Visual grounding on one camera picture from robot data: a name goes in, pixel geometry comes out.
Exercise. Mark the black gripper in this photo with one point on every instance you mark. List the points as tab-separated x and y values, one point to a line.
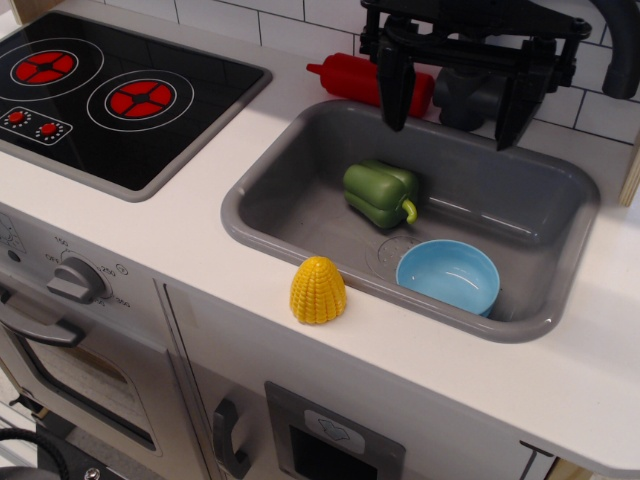
399	32

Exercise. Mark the yellow toy corn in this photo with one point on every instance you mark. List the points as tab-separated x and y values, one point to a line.
318	292

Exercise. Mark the light blue bowl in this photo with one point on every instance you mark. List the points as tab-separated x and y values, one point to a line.
452	272

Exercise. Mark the dark grey faucet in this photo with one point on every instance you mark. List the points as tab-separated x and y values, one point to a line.
470	95

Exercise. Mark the red ketchup bottle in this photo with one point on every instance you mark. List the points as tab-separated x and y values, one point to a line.
355	78

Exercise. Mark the green toy bell pepper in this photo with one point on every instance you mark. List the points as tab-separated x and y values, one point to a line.
384	194

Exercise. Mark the black toy stovetop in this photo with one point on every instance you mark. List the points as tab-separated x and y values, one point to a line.
113	109

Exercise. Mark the grey dispenser panel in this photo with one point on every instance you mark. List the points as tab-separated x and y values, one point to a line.
313	442

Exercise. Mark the grey oven knob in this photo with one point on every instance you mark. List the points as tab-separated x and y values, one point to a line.
76	280

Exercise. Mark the grey oven door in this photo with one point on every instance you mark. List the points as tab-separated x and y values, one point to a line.
119	389

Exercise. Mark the grey cabinet door handle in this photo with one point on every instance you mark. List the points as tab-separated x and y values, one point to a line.
236	463

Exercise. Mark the grey oven door handle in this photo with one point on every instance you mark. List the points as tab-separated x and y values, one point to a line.
35	322

